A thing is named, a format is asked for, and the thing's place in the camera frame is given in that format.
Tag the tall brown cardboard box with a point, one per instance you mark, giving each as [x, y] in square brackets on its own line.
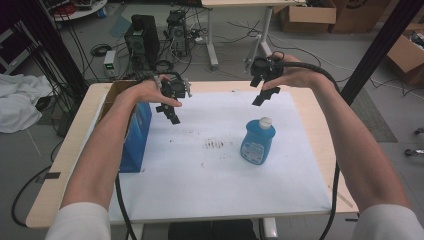
[360, 15]

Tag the person's left hand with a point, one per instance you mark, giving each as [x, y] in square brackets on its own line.
[146, 91]

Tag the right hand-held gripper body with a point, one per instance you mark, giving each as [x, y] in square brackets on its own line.
[266, 66]

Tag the grey floor mat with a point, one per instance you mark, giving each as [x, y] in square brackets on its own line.
[373, 116]

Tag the round white table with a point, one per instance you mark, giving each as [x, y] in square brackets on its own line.
[85, 12]

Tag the blue cardboard box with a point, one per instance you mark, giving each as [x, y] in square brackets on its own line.
[138, 140]

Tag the person's right hand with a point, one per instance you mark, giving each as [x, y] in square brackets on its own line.
[300, 76]

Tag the blue bottle with white cap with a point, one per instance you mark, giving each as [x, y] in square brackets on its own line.
[257, 143]

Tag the open-sided computer tower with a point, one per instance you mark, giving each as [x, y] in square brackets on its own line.
[176, 31]

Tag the white-legged wooden desk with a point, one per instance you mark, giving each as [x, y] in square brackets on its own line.
[233, 2]

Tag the cardboard box with dark contents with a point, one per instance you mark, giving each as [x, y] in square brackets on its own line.
[405, 56]

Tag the white cloth pile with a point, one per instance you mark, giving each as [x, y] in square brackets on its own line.
[20, 100]

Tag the metal caster leg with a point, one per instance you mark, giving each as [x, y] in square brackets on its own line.
[415, 152]

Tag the black metal frame post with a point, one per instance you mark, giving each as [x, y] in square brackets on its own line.
[50, 43]
[383, 43]

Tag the small white power supply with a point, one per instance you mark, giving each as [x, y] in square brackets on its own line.
[110, 63]

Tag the white left sleeve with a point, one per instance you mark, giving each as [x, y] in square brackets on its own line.
[80, 223]

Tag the white sleeve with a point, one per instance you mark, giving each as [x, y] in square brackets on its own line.
[386, 225]
[80, 223]

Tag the white table leg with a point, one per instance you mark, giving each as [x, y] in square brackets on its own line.
[268, 230]

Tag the open brown cardboard box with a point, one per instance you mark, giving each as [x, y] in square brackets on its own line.
[310, 18]

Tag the black computer tower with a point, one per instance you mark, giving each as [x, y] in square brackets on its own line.
[145, 36]

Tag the black tape strip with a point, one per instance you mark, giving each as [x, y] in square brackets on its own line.
[50, 175]

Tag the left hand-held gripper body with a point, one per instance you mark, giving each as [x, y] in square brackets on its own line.
[178, 88]

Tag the white right sleeve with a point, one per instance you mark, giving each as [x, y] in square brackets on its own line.
[386, 225]

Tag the white paper table mat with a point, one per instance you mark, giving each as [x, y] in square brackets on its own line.
[200, 186]

